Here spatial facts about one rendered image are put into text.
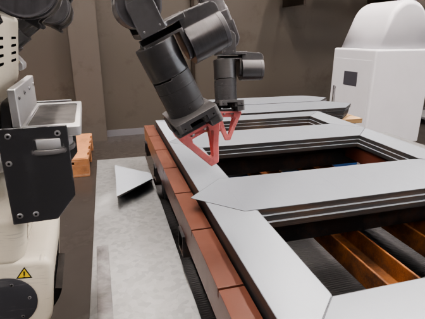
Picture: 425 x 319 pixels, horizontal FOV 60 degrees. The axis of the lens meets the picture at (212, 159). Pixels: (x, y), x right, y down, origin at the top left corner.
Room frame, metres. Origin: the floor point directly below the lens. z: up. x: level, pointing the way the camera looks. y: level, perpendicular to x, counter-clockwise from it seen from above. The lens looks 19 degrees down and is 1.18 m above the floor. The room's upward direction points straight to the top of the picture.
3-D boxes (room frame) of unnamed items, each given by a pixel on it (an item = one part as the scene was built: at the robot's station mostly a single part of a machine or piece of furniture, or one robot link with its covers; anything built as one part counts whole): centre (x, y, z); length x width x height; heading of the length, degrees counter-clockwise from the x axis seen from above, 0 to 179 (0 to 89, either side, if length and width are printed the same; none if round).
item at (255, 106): (1.88, -0.30, 0.82); 0.80 x 0.40 x 0.06; 106
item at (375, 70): (4.12, -1.80, 0.75); 0.77 x 0.65 x 1.51; 110
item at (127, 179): (1.23, 0.28, 0.70); 0.39 x 0.12 x 0.04; 16
